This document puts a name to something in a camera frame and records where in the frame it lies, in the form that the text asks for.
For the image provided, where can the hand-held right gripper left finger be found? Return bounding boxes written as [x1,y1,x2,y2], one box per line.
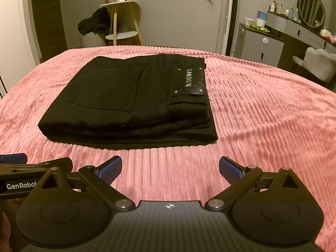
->
[34,155,133,211]

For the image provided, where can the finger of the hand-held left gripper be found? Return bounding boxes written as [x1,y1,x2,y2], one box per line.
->
[0,153,28,165]
[0,157,73,175]

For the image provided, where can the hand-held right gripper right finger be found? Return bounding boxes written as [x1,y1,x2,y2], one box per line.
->
[204,156,307,211]

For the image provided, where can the black pants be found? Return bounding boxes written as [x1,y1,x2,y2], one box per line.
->
[38,53,219,151]

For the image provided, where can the pink ribbed blanket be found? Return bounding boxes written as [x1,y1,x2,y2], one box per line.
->
[0,45,336,247]

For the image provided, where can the grey cabinet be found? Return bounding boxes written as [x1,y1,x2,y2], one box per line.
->
[231,23,285,68]

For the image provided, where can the white side table yellow legs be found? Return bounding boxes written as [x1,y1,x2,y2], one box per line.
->
[99,0,144,46]

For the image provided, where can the white fluffy chair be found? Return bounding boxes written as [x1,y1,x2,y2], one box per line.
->
[292,47,336,83]

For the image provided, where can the green packet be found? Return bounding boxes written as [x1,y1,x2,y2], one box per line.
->
[250,24,271,33]

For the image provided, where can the dark wooden door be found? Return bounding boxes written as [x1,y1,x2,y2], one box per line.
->
[31,0,69,63]

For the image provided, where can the dark clothes pile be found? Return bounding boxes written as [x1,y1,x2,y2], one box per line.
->
[77,7,112,36]

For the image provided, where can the white tower air conditioner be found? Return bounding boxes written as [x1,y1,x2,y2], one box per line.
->
[220,0,240,56]

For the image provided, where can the blue and white box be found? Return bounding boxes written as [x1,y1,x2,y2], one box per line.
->
[256,10,268,27]

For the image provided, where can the grey vanity desk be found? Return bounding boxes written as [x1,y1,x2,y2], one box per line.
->
[265,12,336,58]

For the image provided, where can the round vanity mirror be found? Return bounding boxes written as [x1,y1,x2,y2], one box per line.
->
[297,0,326,28]

